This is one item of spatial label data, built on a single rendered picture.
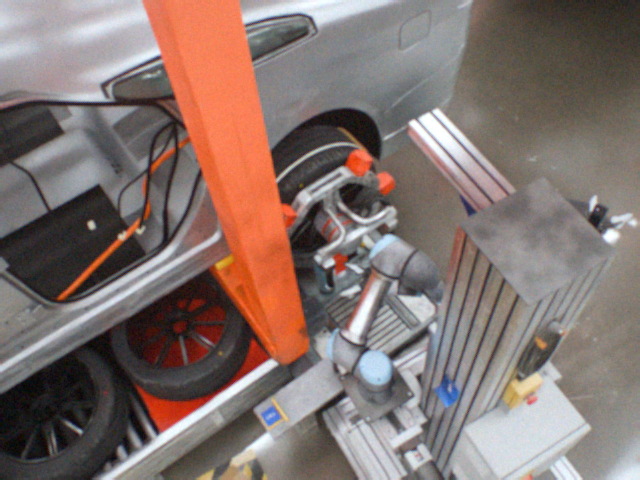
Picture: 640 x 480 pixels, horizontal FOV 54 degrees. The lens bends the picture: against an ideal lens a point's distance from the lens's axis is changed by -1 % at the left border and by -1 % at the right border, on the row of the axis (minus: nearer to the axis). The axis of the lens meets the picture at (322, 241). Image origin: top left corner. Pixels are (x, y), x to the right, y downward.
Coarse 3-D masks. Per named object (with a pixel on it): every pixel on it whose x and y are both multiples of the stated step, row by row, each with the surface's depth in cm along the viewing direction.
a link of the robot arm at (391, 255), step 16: (384, 240) 223; (400, 240) 223; (384, 256) 221; (400, 256) 219; (384, 272) 222; (400, 272) 220; (368, 288) 228; (384, 288) 226; (368, 304) 228; (352, 320) 232; (368, 320) 230; (336, 336) 236; (352, 336) 231; (336, 352) 234; (352, 352) 232
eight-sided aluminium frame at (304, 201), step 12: (348, 168) 271; (324, 180) 266; (336, 180) 265; (348, 180) 268; (360, 180) 275; (372, 180) 281; (312, 192) 266; (324, 192) 263; (300, 204) 266; (312, 204) 264; (300, 216) 265; (360, 216) 306; (372, 216) 304; (288, 228) 267; (288, 240) 272; (312, 252) 306; (300, 264) 294; (312, 264) 301
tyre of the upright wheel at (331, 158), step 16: (304, 128) 276; (320, 128) 279; (336, 128) 289; (288, 144) 271; (304, 144) 270; (320, 144) 270; (352, 144) 282; (272, 160) 268; (288, 160) 266; (304, 160) 265; (320, 160) 264; (336, 160) 268; (288, 176) 263; (304, 176) 262; (288, 192) 262
